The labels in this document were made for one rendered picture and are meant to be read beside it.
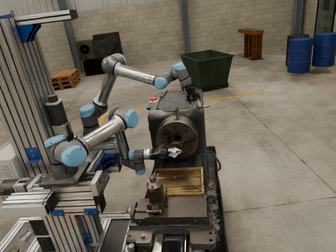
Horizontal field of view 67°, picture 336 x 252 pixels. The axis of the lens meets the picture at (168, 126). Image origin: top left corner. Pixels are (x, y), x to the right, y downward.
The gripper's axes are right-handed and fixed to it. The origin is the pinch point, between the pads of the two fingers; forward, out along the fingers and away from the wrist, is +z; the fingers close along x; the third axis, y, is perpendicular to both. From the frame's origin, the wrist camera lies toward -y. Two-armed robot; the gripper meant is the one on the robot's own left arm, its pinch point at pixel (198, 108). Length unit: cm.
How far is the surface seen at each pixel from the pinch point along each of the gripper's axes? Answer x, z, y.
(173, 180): -34, 32, 28
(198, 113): -3.1, 8.0, -11.0
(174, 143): -23.6, 11.0, 16.9
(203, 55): -2, 73, -570
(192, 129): -10.0, 11.0, 5.4
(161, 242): -37, 32, 78
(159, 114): -31.4, -3.3, -12.4
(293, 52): 221, 169, -565
